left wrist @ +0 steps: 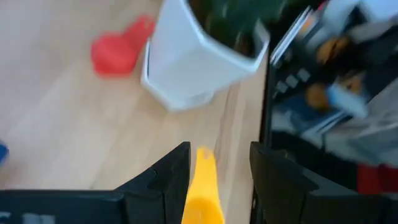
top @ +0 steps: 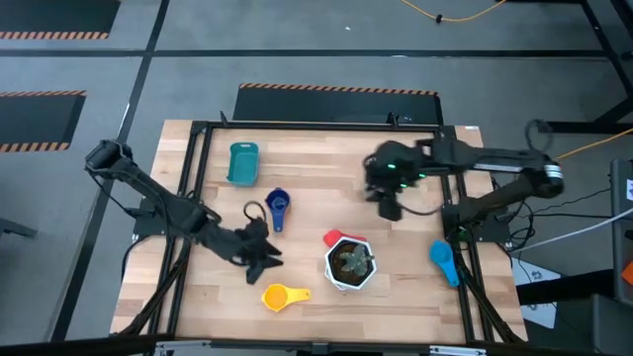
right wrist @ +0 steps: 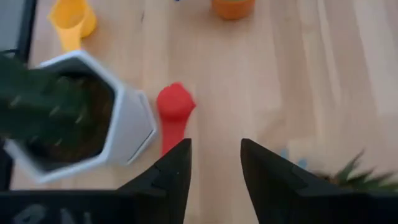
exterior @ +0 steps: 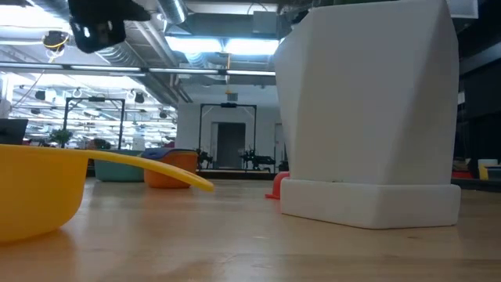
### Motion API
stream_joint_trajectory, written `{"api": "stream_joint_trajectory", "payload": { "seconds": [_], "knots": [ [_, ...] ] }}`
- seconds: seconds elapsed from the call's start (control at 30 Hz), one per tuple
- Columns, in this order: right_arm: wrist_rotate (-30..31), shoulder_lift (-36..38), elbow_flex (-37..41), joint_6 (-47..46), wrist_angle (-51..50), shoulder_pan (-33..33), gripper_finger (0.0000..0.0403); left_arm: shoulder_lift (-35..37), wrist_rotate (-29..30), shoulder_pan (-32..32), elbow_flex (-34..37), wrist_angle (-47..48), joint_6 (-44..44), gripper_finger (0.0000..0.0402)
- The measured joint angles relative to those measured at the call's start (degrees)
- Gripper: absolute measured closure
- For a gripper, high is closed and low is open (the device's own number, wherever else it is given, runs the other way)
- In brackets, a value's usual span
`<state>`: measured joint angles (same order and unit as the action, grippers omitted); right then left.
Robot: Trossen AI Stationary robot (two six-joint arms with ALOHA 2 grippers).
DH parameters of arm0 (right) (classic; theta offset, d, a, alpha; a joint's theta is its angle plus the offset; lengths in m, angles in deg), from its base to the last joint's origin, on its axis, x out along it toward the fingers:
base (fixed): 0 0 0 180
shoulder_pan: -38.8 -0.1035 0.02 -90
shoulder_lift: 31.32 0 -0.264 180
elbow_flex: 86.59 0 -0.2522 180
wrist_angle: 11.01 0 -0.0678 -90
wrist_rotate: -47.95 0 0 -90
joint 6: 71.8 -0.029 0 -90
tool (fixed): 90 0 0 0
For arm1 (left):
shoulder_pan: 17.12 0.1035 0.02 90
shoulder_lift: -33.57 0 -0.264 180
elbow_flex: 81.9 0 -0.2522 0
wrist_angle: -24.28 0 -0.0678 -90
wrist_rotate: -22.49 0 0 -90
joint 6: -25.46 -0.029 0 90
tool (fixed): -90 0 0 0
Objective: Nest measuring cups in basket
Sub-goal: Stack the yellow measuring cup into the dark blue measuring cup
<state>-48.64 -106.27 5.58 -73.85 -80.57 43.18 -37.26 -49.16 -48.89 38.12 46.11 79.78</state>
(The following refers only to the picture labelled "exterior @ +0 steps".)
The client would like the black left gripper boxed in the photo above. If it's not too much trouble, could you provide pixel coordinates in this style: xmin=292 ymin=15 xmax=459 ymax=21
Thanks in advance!
xmin=67 ymin=0 xmax=152 ymax=54

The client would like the yellow background box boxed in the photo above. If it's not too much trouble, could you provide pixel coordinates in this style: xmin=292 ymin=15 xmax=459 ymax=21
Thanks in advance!
xmin=478 ymin=157 xmax=501 ymax=182

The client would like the black ceiling cable reel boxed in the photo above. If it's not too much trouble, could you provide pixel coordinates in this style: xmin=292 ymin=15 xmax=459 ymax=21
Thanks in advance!
xmin=41 ymin=30 xmax=71 ymax=52

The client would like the navy blue measuring cup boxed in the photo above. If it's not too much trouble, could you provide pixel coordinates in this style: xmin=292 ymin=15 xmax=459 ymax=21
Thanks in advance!
xmin=140 ymin=146 xmax=197 ymax=161

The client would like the red measuring cup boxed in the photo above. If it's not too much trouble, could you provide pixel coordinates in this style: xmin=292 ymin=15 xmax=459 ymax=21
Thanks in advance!
xmin=265 ymin=171 xmax=291 ymax=201

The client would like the white hexagonal planter pot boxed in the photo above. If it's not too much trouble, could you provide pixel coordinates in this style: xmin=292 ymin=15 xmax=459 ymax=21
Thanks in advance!
xmin=272 ymin=0 xmax=460 ymax=186

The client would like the background potted plant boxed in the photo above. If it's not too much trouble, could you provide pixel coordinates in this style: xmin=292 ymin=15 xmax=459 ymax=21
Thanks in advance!
xmin=48 ymin=128 xmax=74 ymax=149

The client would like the teal plastic basket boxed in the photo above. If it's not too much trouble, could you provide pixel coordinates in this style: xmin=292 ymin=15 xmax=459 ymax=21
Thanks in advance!
xmin=93 ymin=149 xmax=146 ymax=183

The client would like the yellow measuring cup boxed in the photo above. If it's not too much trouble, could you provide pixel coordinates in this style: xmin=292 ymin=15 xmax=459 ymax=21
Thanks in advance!
xmin=0 ymin=143 xmax=216 ymax=244

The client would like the dark computer monitor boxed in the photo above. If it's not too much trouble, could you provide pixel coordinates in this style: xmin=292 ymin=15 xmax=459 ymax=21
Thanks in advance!
xmin=0 ymin=117 xmax=29 ymax=146

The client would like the ceiling light panel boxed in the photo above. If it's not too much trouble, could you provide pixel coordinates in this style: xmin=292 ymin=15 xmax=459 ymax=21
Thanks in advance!
xmin=164 ymin=35 xmax=281 ymax=56

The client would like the white planter saucer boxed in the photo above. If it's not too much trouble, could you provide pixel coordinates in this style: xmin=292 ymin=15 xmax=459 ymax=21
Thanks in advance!
xmin=279 ymin=177 xmax=463 ymax=230

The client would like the orange measuring cup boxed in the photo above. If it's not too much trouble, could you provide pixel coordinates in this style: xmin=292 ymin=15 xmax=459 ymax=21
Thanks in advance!
xmin=143 ymin=150 xmax=199 ymax=190

